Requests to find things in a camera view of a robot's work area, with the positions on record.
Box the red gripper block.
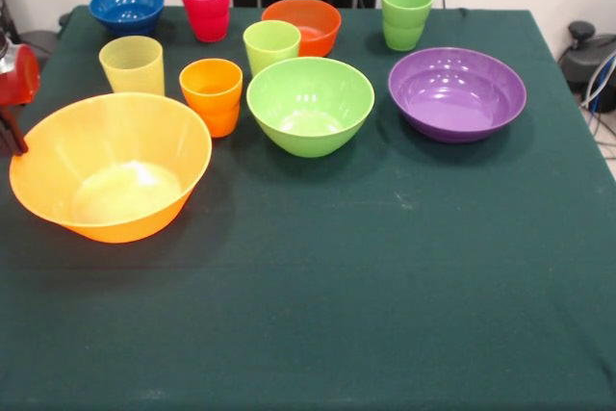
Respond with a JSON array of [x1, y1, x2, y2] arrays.
[[0, 43, 41, 157]]

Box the large orange bowl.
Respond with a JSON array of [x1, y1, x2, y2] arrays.
[[9, 91, 214, 244]]

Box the black equipment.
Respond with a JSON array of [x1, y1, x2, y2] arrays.
[[0, 0, 20, 46]]

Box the yellow cup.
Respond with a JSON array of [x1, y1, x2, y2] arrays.
[[98, 35, 166, 96]]

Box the blue bowl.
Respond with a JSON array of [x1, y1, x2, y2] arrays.
[[89, 0, 166, 39]]

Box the orange cup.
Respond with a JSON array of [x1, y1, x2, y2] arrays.
[[178, 58, 244, 139]]

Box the pink cup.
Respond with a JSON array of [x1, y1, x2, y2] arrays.
[[179, 0, 233, 43]]

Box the lime cup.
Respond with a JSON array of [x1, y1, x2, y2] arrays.
[[242, 19, 302, 78]]

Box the green bowl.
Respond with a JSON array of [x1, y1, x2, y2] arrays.
[[245, 56, 376, 159]]

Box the red-orange bowl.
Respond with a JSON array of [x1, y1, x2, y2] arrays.
[[261, 0, 343, 59]]

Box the dark green tablecloth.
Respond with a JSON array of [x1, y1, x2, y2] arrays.
[[0, 4, 616, 411]]

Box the green cup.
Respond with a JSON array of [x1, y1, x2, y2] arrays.
[[380, 0, 435, 52]]

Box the purple bowl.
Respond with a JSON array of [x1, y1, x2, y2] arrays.
[[387, 46, 527, 144]]

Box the tangled floor cables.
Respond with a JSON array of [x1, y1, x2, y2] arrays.
[[579, 52, 616, 160]]

